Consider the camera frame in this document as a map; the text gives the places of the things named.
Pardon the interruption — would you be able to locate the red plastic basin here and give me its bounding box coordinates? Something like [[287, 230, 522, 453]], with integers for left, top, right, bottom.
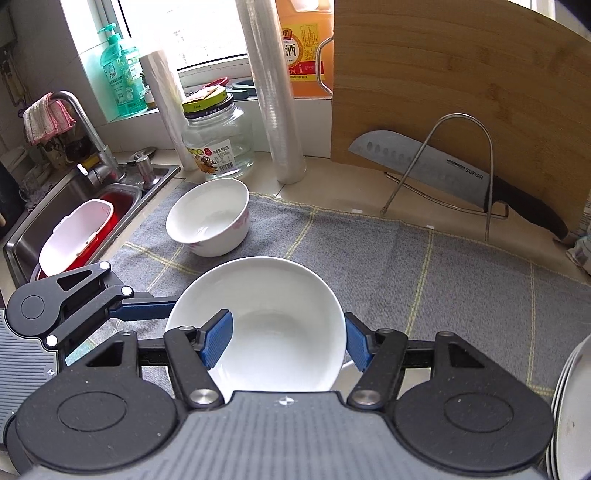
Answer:
[[34, 191, 144, 282]]

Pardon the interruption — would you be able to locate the tall cling film roll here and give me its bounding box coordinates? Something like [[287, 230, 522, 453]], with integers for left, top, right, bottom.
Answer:
[[235, 0, 308, 184]]

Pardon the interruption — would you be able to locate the window with white frame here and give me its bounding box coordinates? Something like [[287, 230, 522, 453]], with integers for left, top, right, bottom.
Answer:
[[60, 0, 278, 75]]

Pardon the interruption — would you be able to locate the green dish soap bottle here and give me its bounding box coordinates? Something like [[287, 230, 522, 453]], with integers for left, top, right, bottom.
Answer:
[[98, 24, 147, 117]]

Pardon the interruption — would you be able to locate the black-handled santoku knife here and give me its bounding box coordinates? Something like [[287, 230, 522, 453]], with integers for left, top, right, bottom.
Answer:
[[348, 130, 570, 241]]

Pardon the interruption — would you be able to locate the white floral bowl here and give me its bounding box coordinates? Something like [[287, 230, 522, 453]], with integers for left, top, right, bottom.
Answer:
[[165, 257, 356, 394], [165, 178, 250, 258]]

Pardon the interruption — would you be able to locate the bamboo cutting board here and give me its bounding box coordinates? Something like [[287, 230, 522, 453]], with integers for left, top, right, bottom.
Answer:
[[330, 0, 587, 236]]

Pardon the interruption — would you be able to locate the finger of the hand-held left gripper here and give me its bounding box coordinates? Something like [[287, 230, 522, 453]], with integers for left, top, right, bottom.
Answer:
[[44, 261, 179, 349]]

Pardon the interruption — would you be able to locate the steel sink knob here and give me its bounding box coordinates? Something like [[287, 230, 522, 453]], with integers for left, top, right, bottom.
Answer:
[[127, 147, 160, 190]]

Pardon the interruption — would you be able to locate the pink dishcloth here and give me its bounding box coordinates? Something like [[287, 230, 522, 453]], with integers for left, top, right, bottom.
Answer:
[[23, 92, 77, 146]]

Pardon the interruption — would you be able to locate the glass jar with yellow-green lid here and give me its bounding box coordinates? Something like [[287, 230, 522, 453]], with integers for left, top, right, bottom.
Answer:
[[181, 88, 256, 181]]

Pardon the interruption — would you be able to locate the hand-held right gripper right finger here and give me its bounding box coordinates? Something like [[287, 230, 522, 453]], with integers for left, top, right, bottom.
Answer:
[[344, 313, 490, 411]]

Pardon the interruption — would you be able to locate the grey and teal checked towel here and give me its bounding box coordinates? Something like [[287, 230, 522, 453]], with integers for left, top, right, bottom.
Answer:
[[65, 180, 591, 402]]

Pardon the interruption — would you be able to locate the steel faucet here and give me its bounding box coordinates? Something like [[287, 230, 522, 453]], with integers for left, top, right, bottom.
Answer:
[[48, 91, 125, 188]]

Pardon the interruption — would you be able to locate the steel sink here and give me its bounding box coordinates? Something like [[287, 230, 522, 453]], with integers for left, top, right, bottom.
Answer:
[[2, 164, 182, 287]]

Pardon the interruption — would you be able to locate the short cling film roll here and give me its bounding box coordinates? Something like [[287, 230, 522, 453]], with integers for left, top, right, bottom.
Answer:
[[139, 50, 199, 171]]

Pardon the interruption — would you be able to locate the orange plastic jug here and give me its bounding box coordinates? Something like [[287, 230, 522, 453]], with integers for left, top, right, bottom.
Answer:
[[274, 0, 334, 97]]

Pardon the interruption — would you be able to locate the white fruit-print plate with stain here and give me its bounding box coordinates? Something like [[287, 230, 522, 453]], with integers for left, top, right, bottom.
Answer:
[[550, 344, 591, 480]]

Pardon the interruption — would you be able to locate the steel wire rack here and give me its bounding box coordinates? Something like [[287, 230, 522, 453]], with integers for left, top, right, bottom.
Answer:
[[381, 113, 511, 243]]

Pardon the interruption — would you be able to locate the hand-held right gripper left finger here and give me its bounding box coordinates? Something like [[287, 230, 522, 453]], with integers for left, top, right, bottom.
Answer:
[[85, 309, 234, 409]]

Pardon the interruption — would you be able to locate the white plastic strainer basket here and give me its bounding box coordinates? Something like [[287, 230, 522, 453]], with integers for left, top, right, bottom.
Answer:
[[38, 199, 114, 278]]

